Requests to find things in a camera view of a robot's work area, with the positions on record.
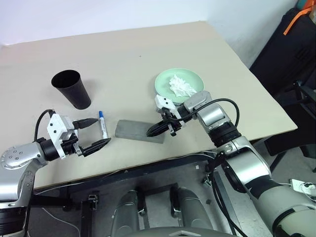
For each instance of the white tissue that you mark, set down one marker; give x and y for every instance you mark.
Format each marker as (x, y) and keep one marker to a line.
(181, 85)

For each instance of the light green plate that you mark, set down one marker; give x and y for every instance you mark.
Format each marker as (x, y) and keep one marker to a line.
(164, 84)

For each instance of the metal frame latch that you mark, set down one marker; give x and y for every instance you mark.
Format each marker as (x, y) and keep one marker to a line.
(207, 178)
(92, 200)

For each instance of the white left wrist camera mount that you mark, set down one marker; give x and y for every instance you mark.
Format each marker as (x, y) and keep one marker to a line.
(54, 127)

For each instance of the grey glasses case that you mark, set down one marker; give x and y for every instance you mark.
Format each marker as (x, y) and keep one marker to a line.
(130, 129)

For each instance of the blue whiteboard marker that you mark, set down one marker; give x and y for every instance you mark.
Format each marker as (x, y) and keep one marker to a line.
(103, 126)

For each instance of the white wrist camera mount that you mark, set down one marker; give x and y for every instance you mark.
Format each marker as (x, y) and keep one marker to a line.
(163, 101)
(54, 127)

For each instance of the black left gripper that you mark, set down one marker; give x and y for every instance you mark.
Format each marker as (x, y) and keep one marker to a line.
(69, 145)

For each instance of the black plastic cup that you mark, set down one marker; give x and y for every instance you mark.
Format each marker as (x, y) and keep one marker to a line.
(77, 95)

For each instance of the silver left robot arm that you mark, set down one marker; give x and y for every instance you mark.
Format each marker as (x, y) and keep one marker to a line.
(17, 158)

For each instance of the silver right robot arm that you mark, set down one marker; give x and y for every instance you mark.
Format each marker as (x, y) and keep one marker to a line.
(247, 163)

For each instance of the black metal table frame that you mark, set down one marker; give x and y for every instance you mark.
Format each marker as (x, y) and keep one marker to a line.
(111, 180)

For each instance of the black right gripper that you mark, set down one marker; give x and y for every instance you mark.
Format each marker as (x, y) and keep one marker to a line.
(172, 122)

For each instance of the white power strip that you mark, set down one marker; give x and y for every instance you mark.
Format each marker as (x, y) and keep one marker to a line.
(296, 184)

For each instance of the black metal stand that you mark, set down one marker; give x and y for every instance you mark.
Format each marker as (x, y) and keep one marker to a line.
(306, 98)

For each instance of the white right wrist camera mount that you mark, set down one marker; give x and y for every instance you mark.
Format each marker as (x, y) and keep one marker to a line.
(163, 101)

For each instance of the black bag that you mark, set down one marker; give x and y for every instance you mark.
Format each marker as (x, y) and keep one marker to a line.
(279, 54)

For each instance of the grey robot torso edge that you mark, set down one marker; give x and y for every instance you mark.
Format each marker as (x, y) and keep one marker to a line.
(177, 232)

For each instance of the grey rounded leg cover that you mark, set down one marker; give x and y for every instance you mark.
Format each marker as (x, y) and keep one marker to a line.
(128, 209)
(192, 209)

